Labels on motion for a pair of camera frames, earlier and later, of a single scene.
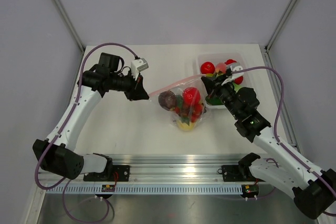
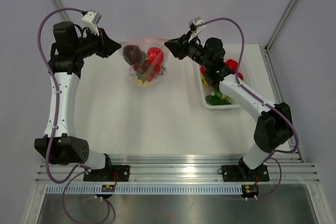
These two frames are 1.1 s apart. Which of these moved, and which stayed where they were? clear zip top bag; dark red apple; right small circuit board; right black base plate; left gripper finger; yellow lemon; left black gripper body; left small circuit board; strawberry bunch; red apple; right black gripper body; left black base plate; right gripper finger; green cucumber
Moved: right gripper finger; strawberry bunch; yellow lemon; left black gripper body; clear zip top bag; right black gripper body; dark red apple; left gripper finger; red apple
Stayed: green cucumber; right small circuit board; left black base plate; left small circuit board; right black base plate
